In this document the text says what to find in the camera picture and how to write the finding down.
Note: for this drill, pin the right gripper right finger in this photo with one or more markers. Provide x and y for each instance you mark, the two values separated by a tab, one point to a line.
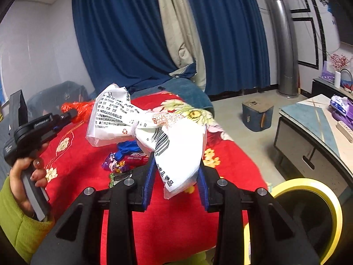
219	195

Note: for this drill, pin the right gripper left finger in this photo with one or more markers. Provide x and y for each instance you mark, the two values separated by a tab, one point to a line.
133	194

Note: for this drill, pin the white printed plastic bag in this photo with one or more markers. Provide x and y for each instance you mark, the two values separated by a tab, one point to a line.
176	142

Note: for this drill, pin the green sleeve left forearm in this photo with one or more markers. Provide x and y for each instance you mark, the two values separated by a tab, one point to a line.
24	233

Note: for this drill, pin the yellow rimmed black trash bin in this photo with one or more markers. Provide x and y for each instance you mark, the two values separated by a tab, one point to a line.
298	222

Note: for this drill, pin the left hand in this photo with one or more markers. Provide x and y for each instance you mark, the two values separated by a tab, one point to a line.
25	171

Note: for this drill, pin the purple snack wrapper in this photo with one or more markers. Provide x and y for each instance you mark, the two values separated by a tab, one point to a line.
126	163

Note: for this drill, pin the red floral blanket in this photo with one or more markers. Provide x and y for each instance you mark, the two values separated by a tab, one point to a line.
169	230

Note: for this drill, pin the red plastic bag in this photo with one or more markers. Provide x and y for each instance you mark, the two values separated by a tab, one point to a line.
84	110

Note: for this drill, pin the blue square stool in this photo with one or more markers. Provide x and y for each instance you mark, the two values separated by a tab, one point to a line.
257	114

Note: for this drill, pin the coffee table with drawers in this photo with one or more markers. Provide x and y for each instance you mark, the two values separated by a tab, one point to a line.
310	145

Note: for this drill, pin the white power strip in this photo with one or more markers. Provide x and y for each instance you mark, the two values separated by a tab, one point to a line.
345	130

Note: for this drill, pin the blue curtain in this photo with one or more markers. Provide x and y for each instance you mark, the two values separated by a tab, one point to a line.
122	42

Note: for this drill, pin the black tv cabinet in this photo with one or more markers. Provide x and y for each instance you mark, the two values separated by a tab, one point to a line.
323	87

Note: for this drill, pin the grey tower air conditioner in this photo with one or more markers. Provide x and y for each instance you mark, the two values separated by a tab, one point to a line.
286	47

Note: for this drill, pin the tissue pack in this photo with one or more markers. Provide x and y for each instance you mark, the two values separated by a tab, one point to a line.
341	104

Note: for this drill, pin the beige curtain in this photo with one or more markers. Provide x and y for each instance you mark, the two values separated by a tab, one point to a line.
182	38

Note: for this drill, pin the white vase red flowers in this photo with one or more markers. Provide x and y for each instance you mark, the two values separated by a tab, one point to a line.
338	62

